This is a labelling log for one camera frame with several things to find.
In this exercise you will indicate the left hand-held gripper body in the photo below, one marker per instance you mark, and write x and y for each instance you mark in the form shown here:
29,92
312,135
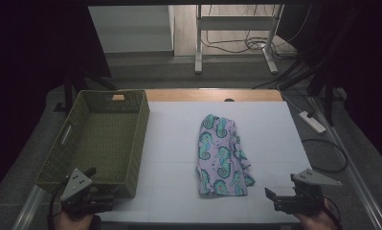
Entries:
78,191

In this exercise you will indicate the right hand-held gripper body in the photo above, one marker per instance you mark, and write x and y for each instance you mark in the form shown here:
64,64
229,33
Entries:
303,193

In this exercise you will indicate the green woven basket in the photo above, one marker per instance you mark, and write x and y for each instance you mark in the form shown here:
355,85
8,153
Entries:
99,140

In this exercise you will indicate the purple seahorse print pants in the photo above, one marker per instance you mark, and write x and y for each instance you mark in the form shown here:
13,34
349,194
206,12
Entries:
220,156

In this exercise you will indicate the person's left hand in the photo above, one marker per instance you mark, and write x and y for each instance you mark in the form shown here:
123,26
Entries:
73,222

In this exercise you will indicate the person's right hand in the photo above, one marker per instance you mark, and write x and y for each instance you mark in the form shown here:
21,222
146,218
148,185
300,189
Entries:
316,222

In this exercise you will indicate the white power strip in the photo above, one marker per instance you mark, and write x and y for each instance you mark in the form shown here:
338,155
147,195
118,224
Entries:
312,121

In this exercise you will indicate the black metal stand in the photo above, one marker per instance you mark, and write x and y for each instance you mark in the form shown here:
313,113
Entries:
73,89
325,92

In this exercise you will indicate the white table mat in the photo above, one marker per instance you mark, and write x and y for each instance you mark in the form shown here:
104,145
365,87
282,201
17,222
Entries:
179,153

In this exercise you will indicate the white metal desk frame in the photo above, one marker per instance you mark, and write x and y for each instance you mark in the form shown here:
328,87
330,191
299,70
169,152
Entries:
233,35

